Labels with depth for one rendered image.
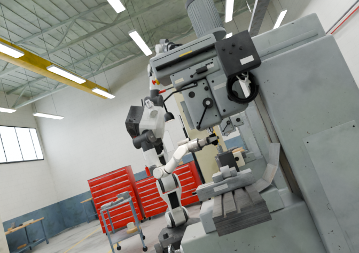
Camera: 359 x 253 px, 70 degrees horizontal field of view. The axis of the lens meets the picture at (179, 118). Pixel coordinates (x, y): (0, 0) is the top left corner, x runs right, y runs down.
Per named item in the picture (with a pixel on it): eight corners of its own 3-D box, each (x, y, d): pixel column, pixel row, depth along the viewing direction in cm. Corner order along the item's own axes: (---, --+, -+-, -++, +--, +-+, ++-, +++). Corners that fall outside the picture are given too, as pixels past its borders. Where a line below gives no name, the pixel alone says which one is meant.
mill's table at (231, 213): (218, 237, 108) (211, 218, 109) (219, 186, 230) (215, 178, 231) (272, 219, 105) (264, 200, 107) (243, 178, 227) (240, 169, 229)
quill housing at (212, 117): (195, 131, 170) (179, 86, 174) (198, 132, 190) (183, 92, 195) (223, 121, 168) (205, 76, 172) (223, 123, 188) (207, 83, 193)
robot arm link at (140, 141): (138, 154, 196) (132, 137, 199) (144, 153, 205) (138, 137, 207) (151, 148, 192) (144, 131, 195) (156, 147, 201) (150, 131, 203)
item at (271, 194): (205, 234, 156) (198, 215, 158) (208, 217, 190) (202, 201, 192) (286, 208, 151) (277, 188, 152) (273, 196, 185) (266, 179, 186)
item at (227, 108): (221, 116, 166) (207, 79, 170) (221, 120, 190) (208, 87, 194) (249, 105, 164) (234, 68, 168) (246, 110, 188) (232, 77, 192)
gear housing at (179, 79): (173, 88, 173) (169, 74, 174) (179, 94, 197) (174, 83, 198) (221, 69, 169) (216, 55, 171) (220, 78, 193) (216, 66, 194)
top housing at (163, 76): (155, 79, 174) (147, 58, 177) (163, 87, 200) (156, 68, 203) (221, 52, 169) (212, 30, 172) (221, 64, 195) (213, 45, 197)
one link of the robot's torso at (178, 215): (168, 224, 246) (154, 178, 238) (187, 216, 251) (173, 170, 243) (172, 232, 231) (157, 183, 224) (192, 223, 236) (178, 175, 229)
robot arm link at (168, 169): (177, 164, 183) (161, 183, 188) (182, 161, 193) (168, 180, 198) (166, 153, 187) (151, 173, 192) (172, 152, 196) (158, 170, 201)
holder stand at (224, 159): (226, 178, 205) (217, 154, 207) (221, 176, 226) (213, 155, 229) (240, 173, 205) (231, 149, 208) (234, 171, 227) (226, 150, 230)
